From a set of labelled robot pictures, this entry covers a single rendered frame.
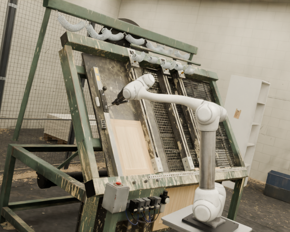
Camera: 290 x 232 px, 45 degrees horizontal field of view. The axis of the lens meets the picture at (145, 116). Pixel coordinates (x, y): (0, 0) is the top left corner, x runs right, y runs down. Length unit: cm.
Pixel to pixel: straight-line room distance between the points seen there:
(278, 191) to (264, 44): 315
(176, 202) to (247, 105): 339
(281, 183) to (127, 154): 447
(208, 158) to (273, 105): 578
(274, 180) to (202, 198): 471
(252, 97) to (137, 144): 394
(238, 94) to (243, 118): 44
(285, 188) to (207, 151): 477
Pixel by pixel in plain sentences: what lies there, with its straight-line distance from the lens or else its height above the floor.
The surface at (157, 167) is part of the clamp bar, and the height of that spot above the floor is 95.
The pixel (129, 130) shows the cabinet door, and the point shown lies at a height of 121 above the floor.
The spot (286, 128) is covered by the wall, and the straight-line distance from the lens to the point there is 791.
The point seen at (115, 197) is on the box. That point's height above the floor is 87.
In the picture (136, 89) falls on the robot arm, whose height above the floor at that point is 157.
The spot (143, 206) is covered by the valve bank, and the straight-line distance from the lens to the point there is 272.
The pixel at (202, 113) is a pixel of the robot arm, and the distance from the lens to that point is 219.
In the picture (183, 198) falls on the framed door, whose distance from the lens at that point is 376.
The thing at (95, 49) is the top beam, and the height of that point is 181.
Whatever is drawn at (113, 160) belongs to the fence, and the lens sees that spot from 274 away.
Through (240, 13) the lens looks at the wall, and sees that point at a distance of 852.
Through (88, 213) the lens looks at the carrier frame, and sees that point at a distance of 261.
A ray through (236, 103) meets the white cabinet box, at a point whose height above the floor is 154.
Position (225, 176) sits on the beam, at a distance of 381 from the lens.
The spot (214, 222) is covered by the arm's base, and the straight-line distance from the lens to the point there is 257.
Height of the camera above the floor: 166
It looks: 6 degrees down
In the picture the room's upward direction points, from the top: 11 degrees clockwise
